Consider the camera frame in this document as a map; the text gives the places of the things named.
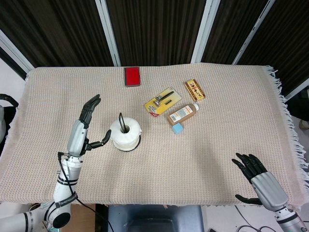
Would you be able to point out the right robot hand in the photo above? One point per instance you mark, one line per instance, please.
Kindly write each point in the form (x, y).
(268, 188)

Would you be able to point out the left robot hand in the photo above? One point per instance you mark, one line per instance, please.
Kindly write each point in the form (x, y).
(77, 137)

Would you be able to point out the white toilet paper roll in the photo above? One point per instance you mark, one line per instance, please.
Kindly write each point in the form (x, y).
(125, 139)

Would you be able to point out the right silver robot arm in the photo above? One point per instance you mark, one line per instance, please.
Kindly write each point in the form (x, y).
(288, 221)

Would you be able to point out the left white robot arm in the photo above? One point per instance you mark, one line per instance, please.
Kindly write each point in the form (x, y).
(64, 188)

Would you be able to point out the black chair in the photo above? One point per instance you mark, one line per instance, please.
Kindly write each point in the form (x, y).
(8, 100)

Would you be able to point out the red square case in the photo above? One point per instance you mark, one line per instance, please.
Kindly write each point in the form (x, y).
(132, 76)

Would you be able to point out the brown cardboard box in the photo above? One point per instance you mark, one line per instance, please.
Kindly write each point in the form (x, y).
(84, 220)

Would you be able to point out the beige waffle weave tablecloth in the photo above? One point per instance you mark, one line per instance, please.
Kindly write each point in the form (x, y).
(181, 164)

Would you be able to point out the yellow razor blister pack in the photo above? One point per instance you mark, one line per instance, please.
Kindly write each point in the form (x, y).
(166, 102)

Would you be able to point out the light blue cube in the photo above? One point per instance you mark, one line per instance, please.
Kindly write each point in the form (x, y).
(178, 128)

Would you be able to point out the dark folding screen panel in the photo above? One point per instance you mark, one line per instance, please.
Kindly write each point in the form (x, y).
(157, 29)
(12, 55)
(289, 48)
(236, 29)
(55, 31)

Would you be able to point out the brown bottle white cap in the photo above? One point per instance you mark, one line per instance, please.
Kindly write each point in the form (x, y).
(182, 114)

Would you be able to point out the dark blue robot torso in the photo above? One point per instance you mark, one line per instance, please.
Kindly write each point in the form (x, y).
(154, 217)

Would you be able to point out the yellow red patterned box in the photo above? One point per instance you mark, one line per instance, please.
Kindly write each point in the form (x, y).
(195, 90)

